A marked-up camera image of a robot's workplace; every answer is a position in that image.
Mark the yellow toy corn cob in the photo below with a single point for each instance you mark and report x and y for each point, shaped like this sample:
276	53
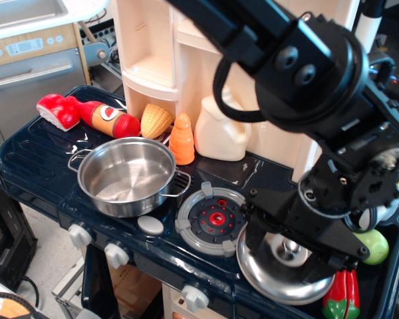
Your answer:
155	121

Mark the grey stove knob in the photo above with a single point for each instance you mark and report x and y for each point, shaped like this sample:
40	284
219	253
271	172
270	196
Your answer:
195	298
79	236
116	256

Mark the navy toy kitchen counter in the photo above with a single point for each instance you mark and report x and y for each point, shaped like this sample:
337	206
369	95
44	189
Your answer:
37	168

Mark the cream toy detergent jug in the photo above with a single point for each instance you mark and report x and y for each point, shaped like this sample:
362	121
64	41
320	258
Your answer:
218	137

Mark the red white toy sushi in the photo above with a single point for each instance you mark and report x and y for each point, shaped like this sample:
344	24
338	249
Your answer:
58	111

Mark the grey stove knob left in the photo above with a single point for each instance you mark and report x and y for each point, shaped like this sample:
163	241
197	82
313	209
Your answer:
79	236

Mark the grey stove knob middle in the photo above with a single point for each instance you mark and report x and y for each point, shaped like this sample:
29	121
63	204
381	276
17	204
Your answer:
116	256

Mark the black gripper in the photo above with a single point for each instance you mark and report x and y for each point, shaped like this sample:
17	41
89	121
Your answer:
309	212

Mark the grey toy stove burner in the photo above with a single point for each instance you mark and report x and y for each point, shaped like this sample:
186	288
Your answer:
210	220

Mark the grey stove knob right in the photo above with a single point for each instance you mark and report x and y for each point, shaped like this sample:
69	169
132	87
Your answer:
195	298

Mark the silver toy dishwasher unit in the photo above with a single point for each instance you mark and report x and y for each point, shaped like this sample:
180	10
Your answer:
41	52

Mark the grey oval button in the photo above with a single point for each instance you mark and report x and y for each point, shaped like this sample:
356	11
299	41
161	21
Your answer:
150	225

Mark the red toy chili pepper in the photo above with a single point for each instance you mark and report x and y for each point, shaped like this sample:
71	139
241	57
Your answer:
343	299

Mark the orange toy cone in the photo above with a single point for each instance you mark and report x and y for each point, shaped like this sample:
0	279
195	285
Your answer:
181	141

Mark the black equipment case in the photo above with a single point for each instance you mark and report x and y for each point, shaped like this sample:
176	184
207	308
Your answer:
17	242

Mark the stainless steel pot lid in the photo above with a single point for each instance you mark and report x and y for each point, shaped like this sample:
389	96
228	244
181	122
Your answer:
274	270

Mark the red toy ketchup bottle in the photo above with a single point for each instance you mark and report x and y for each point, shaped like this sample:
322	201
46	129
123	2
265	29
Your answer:
106	119

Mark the white metal stand frame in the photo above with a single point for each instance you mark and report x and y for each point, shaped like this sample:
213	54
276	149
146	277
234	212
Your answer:
368	22

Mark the green toy apple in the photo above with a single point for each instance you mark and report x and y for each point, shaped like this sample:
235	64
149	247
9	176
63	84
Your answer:
377	245

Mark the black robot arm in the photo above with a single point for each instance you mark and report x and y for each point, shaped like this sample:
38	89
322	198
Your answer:
306	76

